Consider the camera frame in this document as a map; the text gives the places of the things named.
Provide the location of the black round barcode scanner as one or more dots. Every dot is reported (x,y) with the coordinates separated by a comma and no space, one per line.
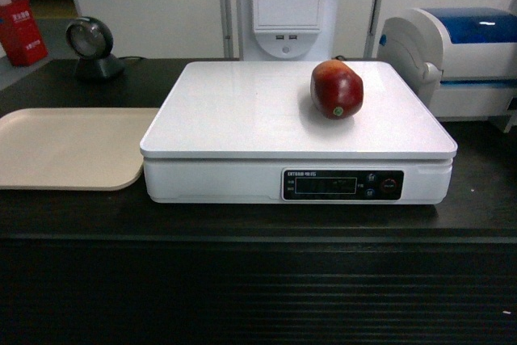
(92,41)

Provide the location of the dark red mango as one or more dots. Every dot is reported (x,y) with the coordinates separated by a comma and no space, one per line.
(336,90)

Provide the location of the black checkout counter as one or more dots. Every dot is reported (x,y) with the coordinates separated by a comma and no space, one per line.
(114,267)

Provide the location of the white electronic scale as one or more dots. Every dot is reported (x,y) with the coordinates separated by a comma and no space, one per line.
(249,132)

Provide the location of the red box with white text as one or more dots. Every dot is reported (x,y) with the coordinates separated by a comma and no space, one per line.
(20,35)

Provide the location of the beige plastic tray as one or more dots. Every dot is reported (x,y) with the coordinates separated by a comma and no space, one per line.
(72,149)

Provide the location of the white and blue label printer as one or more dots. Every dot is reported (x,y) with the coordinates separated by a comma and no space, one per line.
(461,62)

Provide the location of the white receipt printer kiosk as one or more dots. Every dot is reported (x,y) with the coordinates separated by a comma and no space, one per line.
(286,30)

